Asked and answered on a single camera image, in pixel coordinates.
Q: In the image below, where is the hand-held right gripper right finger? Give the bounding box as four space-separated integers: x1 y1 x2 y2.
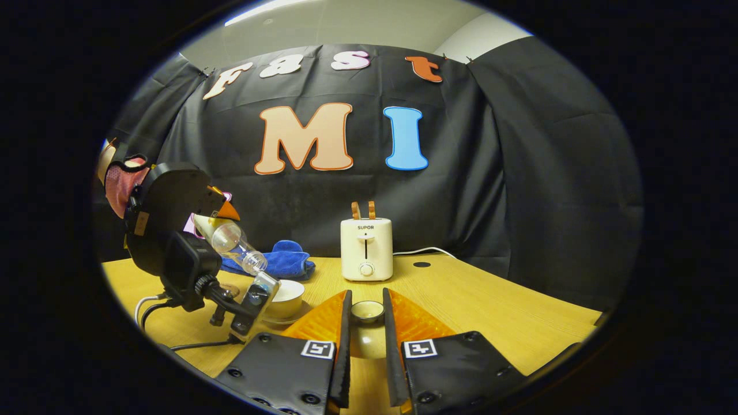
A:
382 288 526 415

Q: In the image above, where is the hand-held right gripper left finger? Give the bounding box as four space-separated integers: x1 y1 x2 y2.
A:
214 290 352 415

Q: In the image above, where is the clear plastic water bottle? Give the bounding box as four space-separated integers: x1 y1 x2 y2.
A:
192 212 269 276

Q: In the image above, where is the cream teacup lid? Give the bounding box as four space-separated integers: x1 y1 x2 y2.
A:
351 300 386 359

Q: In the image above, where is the cream teacup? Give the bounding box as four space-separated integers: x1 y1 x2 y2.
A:
264 280 305 319

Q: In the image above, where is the cream saucer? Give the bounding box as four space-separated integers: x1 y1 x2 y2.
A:
262 310 312 326

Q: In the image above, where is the blue towel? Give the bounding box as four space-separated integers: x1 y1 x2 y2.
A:
221 240 317 281

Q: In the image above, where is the cream toaster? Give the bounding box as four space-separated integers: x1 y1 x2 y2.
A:
340 218 394 282

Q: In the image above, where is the black backdrop cloth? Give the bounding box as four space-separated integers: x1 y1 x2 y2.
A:
95 43 643 312

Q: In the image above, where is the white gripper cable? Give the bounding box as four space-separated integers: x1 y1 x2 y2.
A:
134 294 168 329

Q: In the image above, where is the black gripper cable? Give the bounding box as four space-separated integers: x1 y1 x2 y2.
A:
169 336 246 352
141 300 179 334

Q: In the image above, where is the white toaster power cable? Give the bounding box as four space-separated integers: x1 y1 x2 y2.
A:
393 247 456 260

